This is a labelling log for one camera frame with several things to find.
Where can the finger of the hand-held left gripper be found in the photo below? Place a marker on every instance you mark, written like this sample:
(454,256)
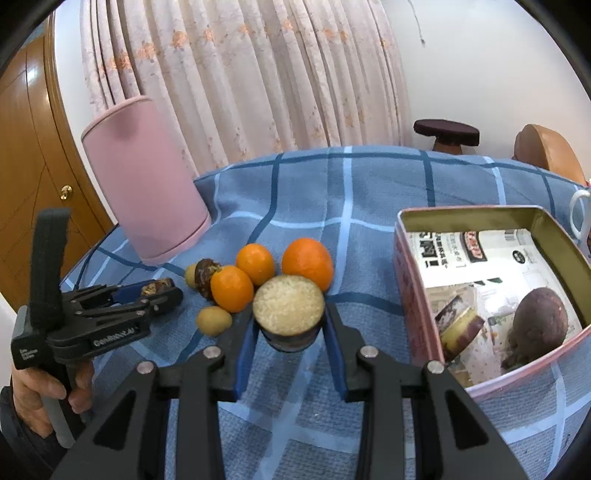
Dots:
(129,291)
(168,302)

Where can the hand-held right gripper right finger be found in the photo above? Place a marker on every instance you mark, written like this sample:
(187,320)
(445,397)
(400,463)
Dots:
(334,353)

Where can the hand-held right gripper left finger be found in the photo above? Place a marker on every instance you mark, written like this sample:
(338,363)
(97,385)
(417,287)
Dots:
(244,353)

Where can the small kiwi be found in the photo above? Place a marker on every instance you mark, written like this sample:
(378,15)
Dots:
(190,275)
(214,321)

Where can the dark wrinkled passion fruit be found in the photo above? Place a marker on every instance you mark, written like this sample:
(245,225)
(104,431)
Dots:
(207,276)

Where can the large orange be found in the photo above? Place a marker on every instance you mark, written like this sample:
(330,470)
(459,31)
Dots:
(308,264)

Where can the pink tin box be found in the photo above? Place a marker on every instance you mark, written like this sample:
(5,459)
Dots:
(415,300)

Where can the person's left forearm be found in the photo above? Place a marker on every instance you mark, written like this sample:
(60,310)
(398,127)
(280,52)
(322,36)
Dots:
(18,445)

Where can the person's left hand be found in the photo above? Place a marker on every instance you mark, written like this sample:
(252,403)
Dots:
(27,387)

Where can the pink cylindrical container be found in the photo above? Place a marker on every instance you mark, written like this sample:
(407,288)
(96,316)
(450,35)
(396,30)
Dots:
(143,184)

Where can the brass door knob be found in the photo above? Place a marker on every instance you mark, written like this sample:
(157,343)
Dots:
(67,191)

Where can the blue plaid tablecloth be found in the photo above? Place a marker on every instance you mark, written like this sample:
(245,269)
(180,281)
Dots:
(351,194)

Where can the wooden door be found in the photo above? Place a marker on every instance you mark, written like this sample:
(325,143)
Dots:
(32,161)

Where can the newspaper sheet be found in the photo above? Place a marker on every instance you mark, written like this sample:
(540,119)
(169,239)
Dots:
(489,263)

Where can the purple sweet potato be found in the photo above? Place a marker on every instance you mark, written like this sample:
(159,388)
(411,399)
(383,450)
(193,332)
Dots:
(538,323)

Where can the pale floral curtain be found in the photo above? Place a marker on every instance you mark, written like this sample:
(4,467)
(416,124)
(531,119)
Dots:
(254,78)

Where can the dark round stool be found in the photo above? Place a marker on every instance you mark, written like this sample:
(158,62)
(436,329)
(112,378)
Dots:
(445,129)

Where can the white lidded cup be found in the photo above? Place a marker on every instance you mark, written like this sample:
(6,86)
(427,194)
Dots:
(582,217)

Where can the brown leather armchair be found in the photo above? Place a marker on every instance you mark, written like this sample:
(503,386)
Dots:
(547,150)

